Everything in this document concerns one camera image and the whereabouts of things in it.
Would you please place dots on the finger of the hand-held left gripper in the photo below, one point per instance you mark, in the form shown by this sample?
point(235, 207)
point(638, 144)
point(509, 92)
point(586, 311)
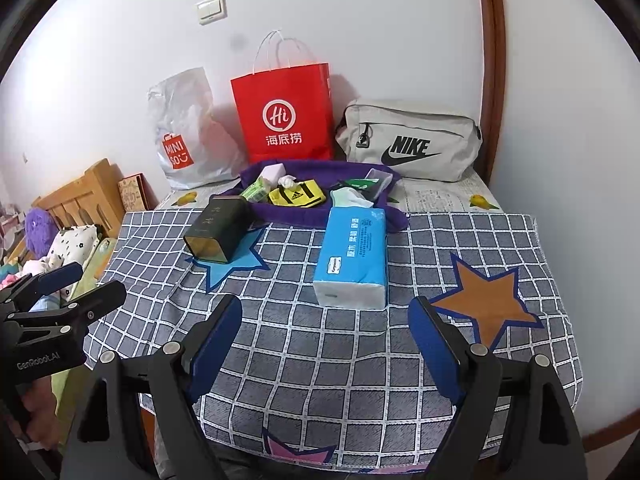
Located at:
point(95, 300)
point(50, 280)

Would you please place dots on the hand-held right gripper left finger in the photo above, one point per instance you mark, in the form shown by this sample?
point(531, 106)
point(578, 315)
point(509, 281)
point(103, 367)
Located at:
point(215, 355)

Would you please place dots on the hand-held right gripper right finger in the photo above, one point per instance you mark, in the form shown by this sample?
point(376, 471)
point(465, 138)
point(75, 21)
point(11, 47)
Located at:
point(435, 350)

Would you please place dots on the blue tissue pack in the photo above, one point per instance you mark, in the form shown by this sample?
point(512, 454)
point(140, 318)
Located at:
point(352, 255)

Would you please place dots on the dark green tin box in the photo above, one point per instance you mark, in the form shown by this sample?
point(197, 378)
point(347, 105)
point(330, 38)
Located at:
point(217, 227)

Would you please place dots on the purple towel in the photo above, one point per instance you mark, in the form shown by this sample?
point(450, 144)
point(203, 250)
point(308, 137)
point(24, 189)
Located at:
point(295, 215)

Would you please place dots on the light green tissue pack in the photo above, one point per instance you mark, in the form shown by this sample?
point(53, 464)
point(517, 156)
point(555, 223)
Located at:
point(255, 192)

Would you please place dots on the clear bag with green cloth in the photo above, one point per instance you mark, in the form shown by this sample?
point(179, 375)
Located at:
point(350, 199)

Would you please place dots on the small yellow pouch bag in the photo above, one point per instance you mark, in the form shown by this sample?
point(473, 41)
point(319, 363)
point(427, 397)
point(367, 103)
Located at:
point(297, 195)

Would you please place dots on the dark green wipe packet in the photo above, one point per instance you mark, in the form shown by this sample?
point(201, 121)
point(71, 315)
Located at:
point(357, 184)

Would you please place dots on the white sponge block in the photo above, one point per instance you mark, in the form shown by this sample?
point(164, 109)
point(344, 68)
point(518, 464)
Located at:
point(272, 171)

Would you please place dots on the person's left hand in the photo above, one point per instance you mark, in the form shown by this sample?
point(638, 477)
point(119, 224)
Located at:
point(42, 410)

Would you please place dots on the white flower print pillow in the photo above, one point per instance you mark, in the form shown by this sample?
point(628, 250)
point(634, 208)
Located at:
point(75, 250)

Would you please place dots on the purple plush toy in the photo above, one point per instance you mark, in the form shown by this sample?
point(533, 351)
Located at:
point(41, 230)

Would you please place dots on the grey grid tablecloth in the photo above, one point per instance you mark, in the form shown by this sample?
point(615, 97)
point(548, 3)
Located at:
point(350, 360)

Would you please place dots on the wooden bed headboard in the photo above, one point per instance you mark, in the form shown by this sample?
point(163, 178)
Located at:
point(85, 195)

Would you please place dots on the patterned cardboard box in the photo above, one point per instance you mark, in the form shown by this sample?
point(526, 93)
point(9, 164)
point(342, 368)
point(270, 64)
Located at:
point(134, 192)

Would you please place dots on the lemon print table cover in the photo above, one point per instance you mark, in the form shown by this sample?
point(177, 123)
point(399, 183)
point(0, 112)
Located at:
point(440, 195)

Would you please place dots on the white plastic shopping bag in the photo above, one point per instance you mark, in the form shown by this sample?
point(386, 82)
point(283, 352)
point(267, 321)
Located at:
point(190, 130)

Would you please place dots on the grey fabric waist bag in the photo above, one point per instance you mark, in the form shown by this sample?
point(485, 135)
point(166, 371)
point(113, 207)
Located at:
point(410, 140)

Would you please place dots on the red paper shopping bag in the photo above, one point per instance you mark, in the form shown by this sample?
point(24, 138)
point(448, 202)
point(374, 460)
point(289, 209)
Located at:
point(285, 110)

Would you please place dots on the brown wooden door frame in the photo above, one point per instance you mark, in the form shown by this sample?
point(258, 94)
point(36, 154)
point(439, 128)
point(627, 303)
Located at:
point(492, 60)

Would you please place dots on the white wall light switch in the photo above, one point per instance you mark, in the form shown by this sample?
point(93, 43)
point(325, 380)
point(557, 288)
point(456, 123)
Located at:
point(211, 10)

